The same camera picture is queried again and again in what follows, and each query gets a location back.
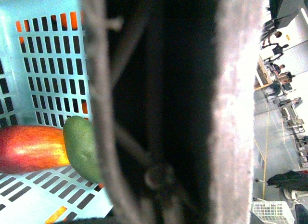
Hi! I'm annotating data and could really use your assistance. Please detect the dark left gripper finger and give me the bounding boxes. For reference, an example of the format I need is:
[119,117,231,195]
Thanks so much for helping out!
[209,0,266,224]

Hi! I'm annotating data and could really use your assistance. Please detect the brown basket handle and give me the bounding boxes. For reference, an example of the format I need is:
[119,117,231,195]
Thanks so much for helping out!
[79,0,174,224]

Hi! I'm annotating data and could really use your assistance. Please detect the green avocado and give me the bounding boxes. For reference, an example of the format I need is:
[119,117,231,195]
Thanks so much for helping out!
[63,116,103,184]

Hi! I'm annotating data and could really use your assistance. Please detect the light blue plastic basket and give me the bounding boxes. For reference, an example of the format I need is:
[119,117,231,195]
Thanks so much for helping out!
[0,0,112,224]

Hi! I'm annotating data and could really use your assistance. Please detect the red mango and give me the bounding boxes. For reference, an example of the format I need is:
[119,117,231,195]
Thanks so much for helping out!
[0,125,69,174]

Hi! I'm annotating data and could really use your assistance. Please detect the person in dark clothes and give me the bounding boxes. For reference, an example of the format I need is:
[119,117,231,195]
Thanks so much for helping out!
[255,171,308,192]

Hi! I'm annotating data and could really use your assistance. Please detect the white crate background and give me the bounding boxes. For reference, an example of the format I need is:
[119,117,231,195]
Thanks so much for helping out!
[251,200,295,224]

